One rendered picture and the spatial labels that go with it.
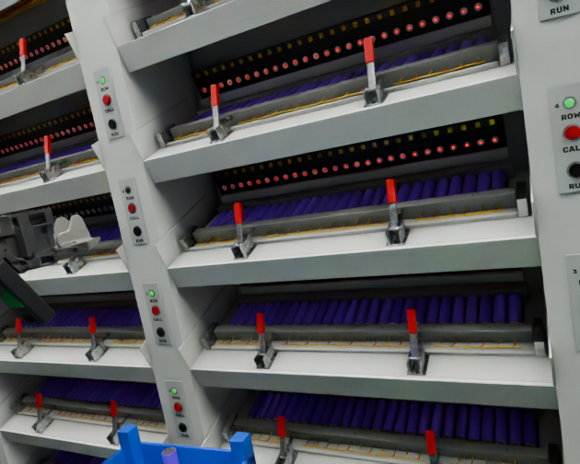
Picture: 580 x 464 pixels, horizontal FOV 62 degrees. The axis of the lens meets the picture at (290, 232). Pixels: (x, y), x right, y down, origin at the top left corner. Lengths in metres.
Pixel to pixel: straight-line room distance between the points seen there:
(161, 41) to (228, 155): 0.22
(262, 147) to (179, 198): 0.26
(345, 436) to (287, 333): 0.21
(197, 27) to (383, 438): 0.74
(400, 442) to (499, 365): 0.24
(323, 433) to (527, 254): 0.49
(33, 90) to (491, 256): 0.89
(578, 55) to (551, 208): 0.17
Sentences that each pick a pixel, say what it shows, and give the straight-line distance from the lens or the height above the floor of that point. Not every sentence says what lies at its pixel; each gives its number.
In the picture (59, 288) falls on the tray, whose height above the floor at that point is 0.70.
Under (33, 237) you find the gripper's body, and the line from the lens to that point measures 0.77.
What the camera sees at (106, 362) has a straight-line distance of 1.13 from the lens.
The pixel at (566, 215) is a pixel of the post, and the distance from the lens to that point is 0.66.
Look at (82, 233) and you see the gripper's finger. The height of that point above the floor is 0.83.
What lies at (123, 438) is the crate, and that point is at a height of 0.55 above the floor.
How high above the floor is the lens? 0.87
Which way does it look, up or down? 8 degrees down
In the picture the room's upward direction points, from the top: 11 degrees counter-clockwise
